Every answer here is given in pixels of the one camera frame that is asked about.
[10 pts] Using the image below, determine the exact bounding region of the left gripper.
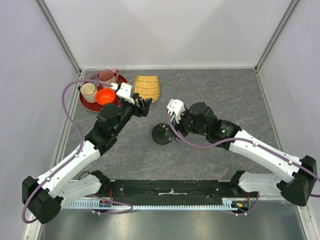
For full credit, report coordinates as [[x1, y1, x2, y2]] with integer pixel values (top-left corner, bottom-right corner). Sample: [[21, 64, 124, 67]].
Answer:
[[113, 92, 153, 135]]

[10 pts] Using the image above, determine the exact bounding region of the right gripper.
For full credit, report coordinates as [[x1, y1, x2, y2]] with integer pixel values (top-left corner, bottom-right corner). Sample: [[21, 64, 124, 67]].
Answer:
[[165, 107, 208, 143]]

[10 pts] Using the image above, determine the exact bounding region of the black phone stand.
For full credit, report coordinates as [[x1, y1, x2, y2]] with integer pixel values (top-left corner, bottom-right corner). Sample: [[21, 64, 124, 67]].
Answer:
[[151, 123, 171, 145]]

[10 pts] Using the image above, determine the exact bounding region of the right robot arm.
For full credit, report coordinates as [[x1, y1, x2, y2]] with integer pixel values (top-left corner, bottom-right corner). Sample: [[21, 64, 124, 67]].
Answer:
[[167, 99, 320, 207]]

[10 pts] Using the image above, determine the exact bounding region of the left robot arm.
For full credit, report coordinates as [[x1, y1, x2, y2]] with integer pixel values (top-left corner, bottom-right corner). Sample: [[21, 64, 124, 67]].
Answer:
[[22, 93, 152, 224]]

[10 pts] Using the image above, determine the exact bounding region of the woven bamboo tray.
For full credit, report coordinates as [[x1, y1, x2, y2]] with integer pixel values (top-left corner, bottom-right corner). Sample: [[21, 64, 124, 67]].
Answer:
[[133, 75, 160, 103]]

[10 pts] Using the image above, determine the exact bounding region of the orange bowl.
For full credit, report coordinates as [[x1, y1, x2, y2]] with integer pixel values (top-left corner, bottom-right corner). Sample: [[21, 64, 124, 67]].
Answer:
[[95, 88, 116, 106]]

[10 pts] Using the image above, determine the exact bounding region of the pink floral mug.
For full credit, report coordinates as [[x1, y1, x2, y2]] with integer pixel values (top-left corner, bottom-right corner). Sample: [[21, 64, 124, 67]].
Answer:
[[97, 68, 119, 85]]

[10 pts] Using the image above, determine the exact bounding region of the red round tray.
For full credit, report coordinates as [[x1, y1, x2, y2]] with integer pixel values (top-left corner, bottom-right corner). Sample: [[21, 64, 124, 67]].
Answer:
[[79, 74, 128, 113]]

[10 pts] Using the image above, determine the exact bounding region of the cream mug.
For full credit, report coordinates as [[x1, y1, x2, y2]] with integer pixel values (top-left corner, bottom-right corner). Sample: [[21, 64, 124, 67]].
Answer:
[[78, 82, 98, 103]]

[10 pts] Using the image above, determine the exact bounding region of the clear glass cup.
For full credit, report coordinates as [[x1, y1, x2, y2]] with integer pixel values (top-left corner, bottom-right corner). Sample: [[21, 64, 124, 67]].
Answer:
[[82, 68, 100, 87]]

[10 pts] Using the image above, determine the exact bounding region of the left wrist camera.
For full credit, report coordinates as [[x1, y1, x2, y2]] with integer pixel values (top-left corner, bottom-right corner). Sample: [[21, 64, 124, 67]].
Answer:
[[110, 82, 135, 104]]

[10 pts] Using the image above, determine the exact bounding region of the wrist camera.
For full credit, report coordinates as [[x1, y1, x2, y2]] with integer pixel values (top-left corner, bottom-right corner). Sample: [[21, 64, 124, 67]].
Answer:
[[166, 99, 186, 123], [110, 82, 135, 104]]

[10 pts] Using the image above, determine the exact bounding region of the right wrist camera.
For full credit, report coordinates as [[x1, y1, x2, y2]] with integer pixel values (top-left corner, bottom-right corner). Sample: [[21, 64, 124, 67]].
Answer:
[[166, 99, 186, 123]]

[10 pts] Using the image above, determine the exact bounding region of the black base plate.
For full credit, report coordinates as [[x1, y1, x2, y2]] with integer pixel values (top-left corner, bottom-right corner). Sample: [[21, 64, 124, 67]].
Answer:
[[97, 179, 248, 204]]

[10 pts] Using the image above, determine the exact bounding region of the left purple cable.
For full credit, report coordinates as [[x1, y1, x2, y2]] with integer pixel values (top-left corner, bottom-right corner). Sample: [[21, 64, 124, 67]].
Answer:
[[21, 78, 135, 223]]

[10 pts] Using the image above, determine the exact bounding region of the slotted cable duct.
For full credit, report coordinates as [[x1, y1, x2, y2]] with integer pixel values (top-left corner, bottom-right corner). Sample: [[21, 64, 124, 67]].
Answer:
[[63, 197, 237, 211]]

